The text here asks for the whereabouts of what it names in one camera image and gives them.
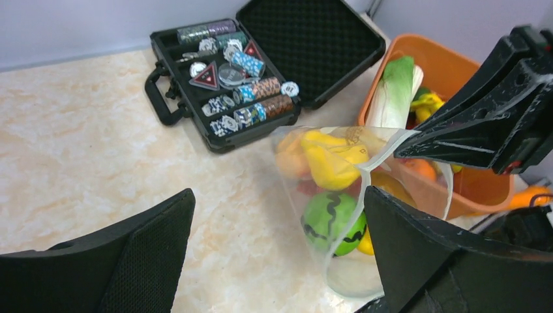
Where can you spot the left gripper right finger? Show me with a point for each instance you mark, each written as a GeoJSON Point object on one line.
{"type": "Point", "coordinates": [429, 265]}

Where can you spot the orange plastic basket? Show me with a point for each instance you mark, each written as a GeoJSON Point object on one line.
{"type": "Point", "coordinates": [474, 190]}

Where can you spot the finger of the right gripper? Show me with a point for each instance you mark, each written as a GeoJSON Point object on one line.
{"type": "Point", "coordinates": [507, 131]}
{"type": "Point", "coordinates": [524, 42]}

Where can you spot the toy orange carrot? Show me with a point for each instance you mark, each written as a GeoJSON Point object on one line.
{"type": "Point", "coordinates": [531, 197]}

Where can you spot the toy peach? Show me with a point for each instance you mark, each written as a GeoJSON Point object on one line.
{"type": "Point", "coordinates": [290, 157]}

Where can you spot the toy yellow banana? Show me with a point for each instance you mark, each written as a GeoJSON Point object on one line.
{"type": "Point", "coordinates": [425, 106]}

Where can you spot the toy red apple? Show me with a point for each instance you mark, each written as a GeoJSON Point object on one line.
{"type": "Point", "coordinates": [309, 188]}

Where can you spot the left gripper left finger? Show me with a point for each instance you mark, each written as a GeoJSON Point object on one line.
{"type": "Point", "coordinates": [131, 266]}

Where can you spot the toy yellow bell pepper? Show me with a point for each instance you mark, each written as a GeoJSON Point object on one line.
{"type": "Point", "coordinates": [332, 161]}

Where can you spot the toy orange fruit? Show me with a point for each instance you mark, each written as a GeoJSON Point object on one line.
{"type": "Point", "coordinates": [421, 168]}

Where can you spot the toy green white cabbage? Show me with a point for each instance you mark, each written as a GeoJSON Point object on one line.
{"type": "Point", "coordinates": [395, 90]}

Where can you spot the black poker chip case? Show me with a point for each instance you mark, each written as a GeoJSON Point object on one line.
{"type": "Point", "coordinates": [240, 78]}

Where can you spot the toy brown pear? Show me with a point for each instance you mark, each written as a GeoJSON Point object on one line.
{"type": "Point", "coordinates": [392, 186]}

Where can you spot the toy yellow lemon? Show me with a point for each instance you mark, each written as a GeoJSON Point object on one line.
{"type": "Point", "coordinates": [365, 245]}

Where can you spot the clear zip top bag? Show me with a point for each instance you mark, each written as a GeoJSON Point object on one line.
{"type": "Point", "coordinates": [355, 275]}

